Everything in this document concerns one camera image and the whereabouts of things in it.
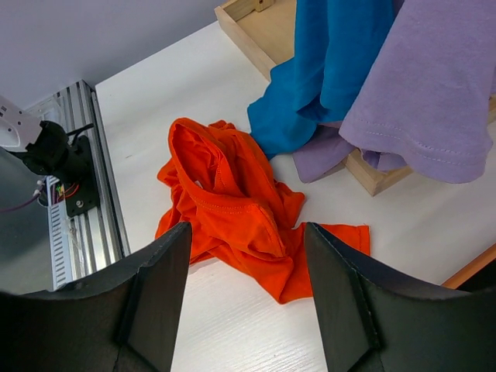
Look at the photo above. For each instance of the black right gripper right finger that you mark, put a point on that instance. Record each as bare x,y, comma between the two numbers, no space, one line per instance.
375,318

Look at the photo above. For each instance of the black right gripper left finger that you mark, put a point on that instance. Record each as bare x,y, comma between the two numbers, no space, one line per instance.
122,318

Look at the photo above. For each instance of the orange t shirt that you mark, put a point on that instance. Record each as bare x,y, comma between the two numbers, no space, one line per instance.
223,185

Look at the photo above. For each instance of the blue t shirt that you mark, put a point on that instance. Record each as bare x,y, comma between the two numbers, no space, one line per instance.
335,46

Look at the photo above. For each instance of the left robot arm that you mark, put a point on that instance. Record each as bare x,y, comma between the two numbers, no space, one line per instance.
46,149

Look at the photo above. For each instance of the lavender t shirt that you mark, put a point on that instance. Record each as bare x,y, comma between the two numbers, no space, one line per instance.
424,103

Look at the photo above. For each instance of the orange plastic basket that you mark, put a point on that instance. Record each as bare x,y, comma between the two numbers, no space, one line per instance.
471,269

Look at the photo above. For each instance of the wooden clothes rack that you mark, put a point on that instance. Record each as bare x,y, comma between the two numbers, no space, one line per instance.
265,31

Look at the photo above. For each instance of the white slotted cable duct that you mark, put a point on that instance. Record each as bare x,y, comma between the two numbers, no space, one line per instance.
58,222

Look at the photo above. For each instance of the aluminium mounting rail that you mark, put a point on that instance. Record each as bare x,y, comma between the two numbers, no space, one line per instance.
86,227

